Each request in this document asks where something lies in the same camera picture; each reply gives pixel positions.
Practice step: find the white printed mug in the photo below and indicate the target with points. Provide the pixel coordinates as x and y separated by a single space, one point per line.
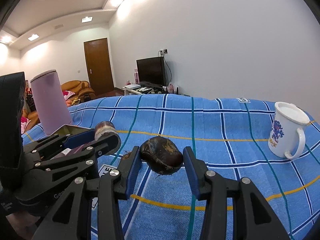
282 130

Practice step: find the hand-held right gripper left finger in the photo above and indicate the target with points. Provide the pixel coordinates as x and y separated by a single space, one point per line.
132 175

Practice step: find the pink box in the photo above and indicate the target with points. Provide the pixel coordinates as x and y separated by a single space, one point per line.
136 76

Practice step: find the pink kettle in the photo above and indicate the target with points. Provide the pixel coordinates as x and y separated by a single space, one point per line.
51 102

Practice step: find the rectangular ceiling light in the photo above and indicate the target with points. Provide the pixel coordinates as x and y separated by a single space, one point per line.
87 19
33 37

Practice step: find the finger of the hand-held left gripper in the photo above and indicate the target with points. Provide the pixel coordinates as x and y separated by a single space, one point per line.
110 145
80 137

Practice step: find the blue plaid tablecloth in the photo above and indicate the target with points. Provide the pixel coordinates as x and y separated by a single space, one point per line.
225 120

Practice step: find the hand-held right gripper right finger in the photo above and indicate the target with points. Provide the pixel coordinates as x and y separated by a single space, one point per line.
192 175

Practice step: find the ceiling air vent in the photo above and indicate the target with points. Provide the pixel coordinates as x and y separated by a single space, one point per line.
59 26

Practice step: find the dark water chestnut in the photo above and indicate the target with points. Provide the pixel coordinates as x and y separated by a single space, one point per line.
161 157

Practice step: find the orange leather sofa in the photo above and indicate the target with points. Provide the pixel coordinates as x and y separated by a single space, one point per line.
80 87

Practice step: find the wall socket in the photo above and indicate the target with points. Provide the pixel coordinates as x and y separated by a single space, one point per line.
163 52

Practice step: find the white television stand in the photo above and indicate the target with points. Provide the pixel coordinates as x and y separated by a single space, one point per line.
132 88

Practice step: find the brown water chestnut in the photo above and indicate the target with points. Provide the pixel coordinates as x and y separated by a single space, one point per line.
105 128

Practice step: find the brown wooden door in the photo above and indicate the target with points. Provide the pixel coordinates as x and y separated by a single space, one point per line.
98 67

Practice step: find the black television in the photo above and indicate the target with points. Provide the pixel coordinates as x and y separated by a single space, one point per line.
151 71

